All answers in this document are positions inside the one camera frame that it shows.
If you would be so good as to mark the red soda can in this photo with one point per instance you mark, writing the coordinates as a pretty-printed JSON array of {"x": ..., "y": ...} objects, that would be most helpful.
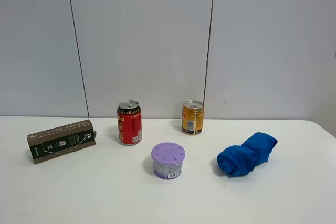
[{"x": 129, "y": 122}]

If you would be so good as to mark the purple lidded air freshener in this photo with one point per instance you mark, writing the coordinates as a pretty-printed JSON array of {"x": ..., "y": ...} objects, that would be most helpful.
[{"x": 168, "y": 160}]

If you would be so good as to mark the gold drink can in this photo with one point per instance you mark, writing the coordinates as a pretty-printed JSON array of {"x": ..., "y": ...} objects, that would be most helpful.
[{"x": 192, "y": 117}]

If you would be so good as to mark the brown green cardboard box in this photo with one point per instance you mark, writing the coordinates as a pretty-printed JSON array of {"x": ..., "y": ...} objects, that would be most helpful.
[{"x": 62, "y": 140}]

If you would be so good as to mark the blue towel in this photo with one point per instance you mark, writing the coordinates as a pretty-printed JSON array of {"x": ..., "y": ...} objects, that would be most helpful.
[{"x": 240, "y": 160}]

